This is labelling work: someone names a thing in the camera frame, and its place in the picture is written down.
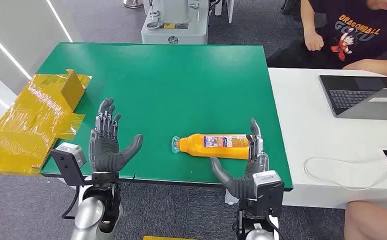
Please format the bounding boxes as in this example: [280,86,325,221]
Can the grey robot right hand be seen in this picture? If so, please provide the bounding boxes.
[210,118,270,200]

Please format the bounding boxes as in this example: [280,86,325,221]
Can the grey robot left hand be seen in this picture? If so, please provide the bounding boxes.
[88,97,144,174]

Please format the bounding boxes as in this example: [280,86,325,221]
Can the orange detergent bottle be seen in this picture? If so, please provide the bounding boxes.
[170,133,255,161]

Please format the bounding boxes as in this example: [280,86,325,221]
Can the yellow taped cardboard box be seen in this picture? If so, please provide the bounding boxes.
[0,68,93,176]

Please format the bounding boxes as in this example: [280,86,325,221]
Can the green table mat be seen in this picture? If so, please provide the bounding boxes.
[40,42,294,192]

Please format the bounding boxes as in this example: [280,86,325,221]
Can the yellow object edge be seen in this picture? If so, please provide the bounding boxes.
[142,235,194,240]

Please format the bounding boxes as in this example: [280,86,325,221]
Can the white desk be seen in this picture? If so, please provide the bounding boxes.
[267,67,387,213]

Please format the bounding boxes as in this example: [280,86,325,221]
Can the person's bare knee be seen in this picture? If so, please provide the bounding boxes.
[343,200,387,240]

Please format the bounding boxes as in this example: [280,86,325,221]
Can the white machine base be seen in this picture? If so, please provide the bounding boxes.
[141,0,211,45]

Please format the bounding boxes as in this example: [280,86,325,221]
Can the grey open laptop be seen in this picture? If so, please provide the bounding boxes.
[318,74,387,122]

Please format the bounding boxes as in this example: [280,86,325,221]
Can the chrome stand base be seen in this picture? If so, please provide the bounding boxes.
[123,0,145,9]

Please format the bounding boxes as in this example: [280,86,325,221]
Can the person's right hand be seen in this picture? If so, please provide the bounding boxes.
[304,31,325,52]

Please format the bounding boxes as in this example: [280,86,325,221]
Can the person's hand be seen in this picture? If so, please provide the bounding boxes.
[304,31,325,52]
[342,58,367,71]

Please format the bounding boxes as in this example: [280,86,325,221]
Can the person's left hand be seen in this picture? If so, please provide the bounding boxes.
[342,58,367,71]

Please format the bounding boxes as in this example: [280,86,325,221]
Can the white panel legs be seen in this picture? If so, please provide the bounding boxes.
[214,0,235,24]

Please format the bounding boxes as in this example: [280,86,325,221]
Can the black office chair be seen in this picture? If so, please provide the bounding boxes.
[281,0,303,16]

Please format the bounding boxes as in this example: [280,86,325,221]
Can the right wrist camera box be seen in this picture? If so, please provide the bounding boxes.
[252,170,285,219]

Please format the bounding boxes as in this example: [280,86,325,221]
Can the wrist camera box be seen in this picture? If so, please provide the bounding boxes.
[50,142,93,187]
[252,170,285,219]

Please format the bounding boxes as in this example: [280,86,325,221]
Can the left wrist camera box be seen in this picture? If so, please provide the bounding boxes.
[50,142,93,187]

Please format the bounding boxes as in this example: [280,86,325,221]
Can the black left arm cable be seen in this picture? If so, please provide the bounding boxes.
[61,185,82,221]

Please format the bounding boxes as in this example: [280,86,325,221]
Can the white cable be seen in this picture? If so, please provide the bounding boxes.
[303,156,387,192]

